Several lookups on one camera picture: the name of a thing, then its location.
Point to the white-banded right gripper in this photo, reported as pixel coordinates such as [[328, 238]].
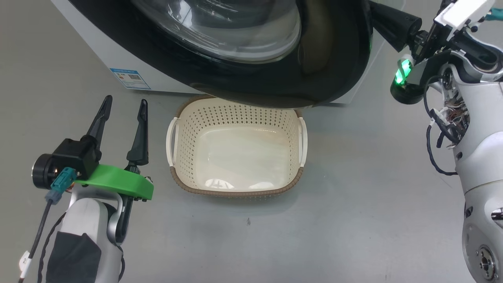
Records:
[[463, 13]]

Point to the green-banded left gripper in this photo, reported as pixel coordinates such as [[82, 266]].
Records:
[[118, 182]]

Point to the black round glass washer door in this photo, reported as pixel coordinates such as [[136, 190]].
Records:
[[243, 82]]

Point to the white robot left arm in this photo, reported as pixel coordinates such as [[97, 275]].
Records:
[[86, 220]]

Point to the white front-load washing machine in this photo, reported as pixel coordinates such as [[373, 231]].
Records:
[[118, 51]]

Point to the cream perforated laundry basket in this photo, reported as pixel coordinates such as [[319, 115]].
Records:
[[235, 161]]

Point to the blue energy label sticker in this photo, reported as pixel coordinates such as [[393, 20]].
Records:
[[129, 78]]

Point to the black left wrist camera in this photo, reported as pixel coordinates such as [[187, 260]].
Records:
[[72, 155]]

